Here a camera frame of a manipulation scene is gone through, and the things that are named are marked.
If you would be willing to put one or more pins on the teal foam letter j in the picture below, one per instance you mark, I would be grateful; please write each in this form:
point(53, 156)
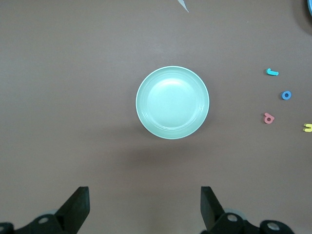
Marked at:
point(273, 73)

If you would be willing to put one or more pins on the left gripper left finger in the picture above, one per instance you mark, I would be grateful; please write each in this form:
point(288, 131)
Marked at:
point(75, 207)

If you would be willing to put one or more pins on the yellow foam letter u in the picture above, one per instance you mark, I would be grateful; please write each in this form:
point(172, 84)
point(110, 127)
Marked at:
point(307, 129)

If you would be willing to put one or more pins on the pink foam letter p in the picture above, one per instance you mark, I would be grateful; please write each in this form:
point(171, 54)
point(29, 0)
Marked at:
point(265, 115)

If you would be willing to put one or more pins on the blue foam letter o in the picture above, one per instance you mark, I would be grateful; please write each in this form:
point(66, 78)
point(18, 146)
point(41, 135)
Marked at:
point(282, 95)

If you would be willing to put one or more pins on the light green plate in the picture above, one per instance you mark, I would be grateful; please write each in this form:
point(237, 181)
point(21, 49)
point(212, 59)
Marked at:
point(171, 102)

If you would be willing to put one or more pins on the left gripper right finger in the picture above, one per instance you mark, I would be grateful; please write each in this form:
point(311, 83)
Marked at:
point(209, 209)

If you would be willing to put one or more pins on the blue plate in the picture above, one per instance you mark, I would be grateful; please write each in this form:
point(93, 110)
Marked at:
point(310, 5)

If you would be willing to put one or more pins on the brown paper table cover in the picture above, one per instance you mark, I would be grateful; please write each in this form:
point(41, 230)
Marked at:
point(73, 97)

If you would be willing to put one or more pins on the white paper scrap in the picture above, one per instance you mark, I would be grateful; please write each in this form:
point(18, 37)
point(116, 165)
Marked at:
point(183, 4)

